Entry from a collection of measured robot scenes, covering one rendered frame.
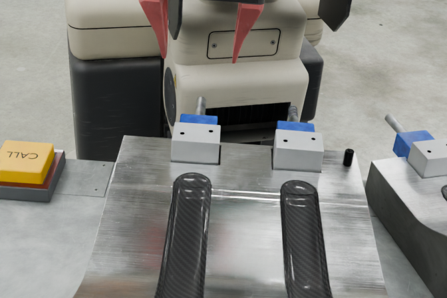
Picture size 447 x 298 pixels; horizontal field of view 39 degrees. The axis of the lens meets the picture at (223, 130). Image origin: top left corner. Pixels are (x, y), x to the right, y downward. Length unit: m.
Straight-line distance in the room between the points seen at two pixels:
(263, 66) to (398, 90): 1.78
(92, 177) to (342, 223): 0.33
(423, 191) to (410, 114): 1.91
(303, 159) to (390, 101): 2.06
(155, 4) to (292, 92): 0.53
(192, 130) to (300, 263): 0.19
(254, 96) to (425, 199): 0.41
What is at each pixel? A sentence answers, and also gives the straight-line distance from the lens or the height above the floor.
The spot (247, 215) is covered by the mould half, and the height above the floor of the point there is 0.89.
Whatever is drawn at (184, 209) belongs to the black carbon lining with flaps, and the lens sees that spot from 0.63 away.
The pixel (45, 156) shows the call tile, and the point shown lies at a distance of 0.79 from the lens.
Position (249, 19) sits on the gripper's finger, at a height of 1.06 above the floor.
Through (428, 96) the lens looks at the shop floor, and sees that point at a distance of 2.83.
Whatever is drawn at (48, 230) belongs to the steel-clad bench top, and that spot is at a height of 0.80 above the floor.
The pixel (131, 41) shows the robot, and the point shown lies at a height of 0.73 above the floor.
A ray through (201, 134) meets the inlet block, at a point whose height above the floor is 0.92.
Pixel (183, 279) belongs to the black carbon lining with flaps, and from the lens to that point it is 0.57.
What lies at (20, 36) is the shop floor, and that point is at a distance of 3.08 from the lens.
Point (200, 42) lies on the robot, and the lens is 1.03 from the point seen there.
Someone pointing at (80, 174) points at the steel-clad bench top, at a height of 0.80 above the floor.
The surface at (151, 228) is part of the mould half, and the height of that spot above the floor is 0.88.
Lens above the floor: 1.29
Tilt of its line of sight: 33 degrees down
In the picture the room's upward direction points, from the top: 4 degrees clockwise
